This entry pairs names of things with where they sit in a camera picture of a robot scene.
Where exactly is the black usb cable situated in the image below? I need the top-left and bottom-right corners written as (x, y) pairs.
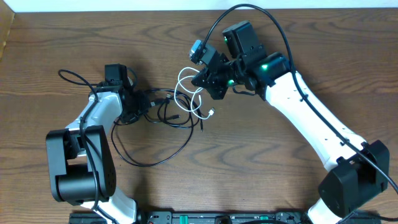
top-left (142, 93), bottom-right (205, 132)
top-left (111, 88), bottom-right (195, 168)

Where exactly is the white usb cable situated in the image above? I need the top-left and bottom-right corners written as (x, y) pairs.
top-left (174, 67), bottom-right (216, 121)

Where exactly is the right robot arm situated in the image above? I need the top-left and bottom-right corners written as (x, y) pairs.
top-left (190, 21), bottom-right (390, 223)

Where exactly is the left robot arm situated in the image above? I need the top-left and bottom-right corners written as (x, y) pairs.
top-left (45, 64), bottom-right (150, 223)

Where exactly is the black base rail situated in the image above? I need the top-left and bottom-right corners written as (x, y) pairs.
top-left (68, 212), bottom-right (382, 224)

